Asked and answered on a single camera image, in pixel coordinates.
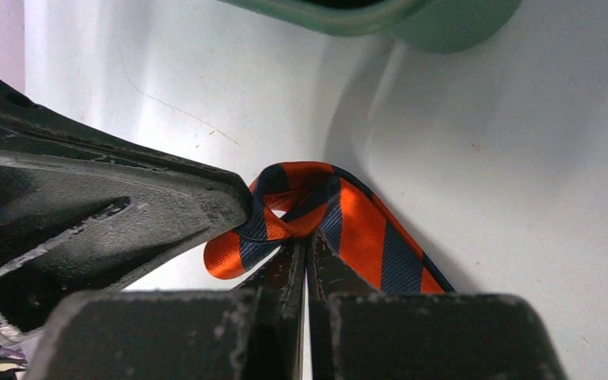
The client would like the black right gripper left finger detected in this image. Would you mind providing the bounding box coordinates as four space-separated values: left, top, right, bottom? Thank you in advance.
25 243 306 379

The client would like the green compartment organizer tray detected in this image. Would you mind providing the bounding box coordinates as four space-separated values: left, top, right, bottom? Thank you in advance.
230 0 521 54

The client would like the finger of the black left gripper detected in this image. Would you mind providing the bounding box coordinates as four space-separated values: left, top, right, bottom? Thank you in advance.
0 79 251 346

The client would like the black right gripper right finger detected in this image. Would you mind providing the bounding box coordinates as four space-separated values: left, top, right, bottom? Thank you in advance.
306 234 567 379

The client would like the orange navy striped tie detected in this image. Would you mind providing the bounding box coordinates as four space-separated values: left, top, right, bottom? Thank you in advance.
203 161 454 294

